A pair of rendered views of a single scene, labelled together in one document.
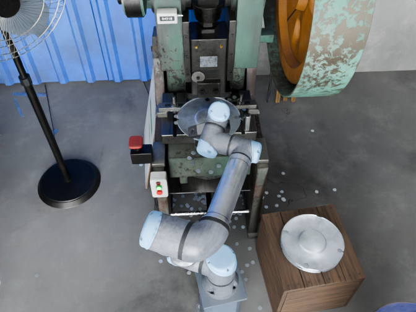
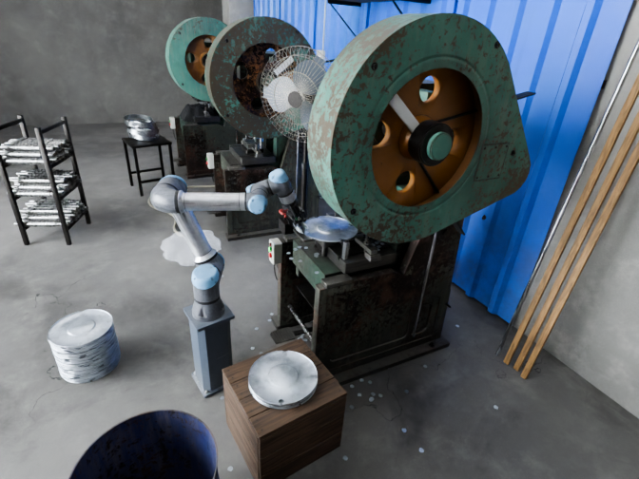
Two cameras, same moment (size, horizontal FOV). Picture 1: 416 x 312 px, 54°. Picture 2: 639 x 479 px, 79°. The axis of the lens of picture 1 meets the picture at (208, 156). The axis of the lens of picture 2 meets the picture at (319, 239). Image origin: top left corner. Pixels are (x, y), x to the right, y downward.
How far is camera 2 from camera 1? 175 cm
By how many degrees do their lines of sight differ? 53
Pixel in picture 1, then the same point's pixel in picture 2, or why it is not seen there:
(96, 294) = not seen: hidden behind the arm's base
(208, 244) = (157, 194)
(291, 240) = (277, 359)
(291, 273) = (242, 371)
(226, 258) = (203, 275)
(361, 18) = (332, 114)
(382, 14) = not seen: outside the picture
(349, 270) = (263, 419)
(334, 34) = (318, 124)
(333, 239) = (293, 393)
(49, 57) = not seen: hidden behind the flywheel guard
